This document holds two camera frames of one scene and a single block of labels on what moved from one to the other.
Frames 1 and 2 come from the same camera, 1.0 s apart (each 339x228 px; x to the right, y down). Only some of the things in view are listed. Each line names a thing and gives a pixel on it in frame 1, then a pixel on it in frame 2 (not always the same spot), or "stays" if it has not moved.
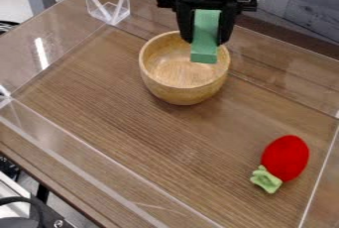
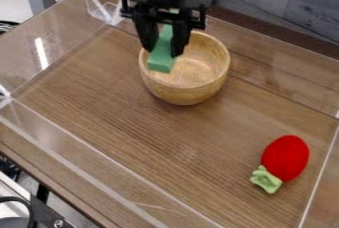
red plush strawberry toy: (283, 162) stays
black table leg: (43, 192) stays
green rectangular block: (205, 38) → (160, 58)
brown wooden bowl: (175, 79) stays
